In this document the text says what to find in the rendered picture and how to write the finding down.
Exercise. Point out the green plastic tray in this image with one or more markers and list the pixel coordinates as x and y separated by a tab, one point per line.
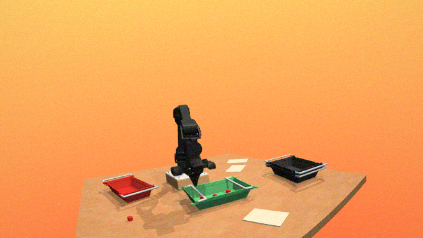
219	187

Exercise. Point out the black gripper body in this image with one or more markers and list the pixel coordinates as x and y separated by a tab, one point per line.
176	171

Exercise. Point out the cream flat rectangular pad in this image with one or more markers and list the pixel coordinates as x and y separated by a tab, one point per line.
236	168
236	161
266	217

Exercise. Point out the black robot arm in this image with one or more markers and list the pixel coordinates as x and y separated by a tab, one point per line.
188	134

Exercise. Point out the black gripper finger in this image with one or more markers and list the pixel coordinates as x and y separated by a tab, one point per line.
196	176
191	177

